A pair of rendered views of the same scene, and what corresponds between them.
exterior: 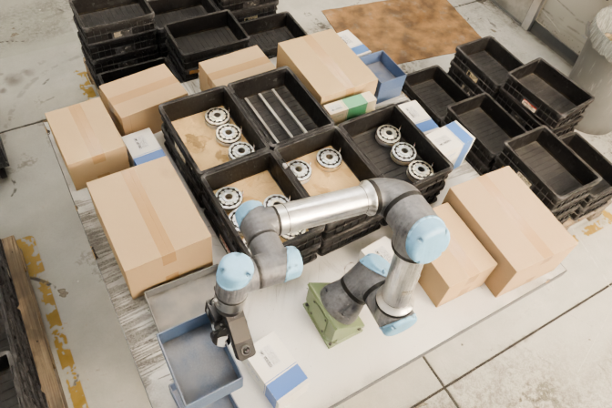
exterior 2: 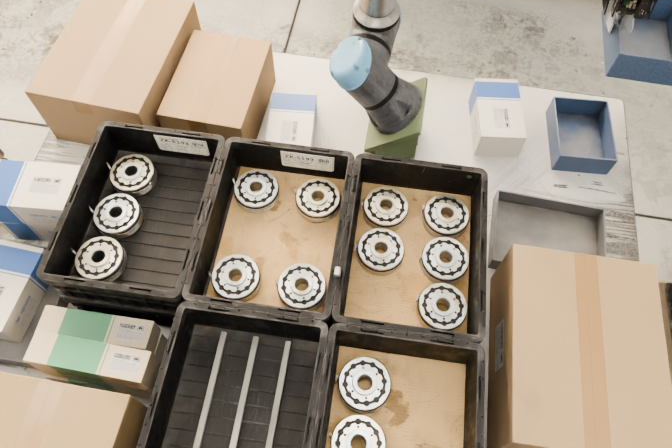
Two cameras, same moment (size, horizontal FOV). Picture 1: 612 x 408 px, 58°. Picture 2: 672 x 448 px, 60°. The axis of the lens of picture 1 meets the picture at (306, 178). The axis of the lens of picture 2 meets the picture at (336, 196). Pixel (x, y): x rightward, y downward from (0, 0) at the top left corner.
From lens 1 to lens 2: 174 cm
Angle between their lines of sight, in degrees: 63
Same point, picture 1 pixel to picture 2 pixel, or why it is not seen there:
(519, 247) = (157, 15)
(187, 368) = (653, 51)
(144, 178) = (573, 413)
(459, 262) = (231, 53)
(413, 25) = not seen: outside the picture
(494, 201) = (111, 66)
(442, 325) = (288, 65)
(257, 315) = not seen: hidden behind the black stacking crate
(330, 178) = (260, 253)
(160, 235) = (585, 287)
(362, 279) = (381, 61)
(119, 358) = not seen: hidden behind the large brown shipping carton
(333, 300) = (412, 91)
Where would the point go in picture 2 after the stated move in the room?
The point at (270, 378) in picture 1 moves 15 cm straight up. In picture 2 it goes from (513, 101) to (529, 63)
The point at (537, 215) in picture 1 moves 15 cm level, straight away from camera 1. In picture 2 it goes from (87, 26) to (29, 32)
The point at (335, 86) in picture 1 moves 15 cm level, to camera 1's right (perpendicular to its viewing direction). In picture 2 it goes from (76, 405) to (35, 345)
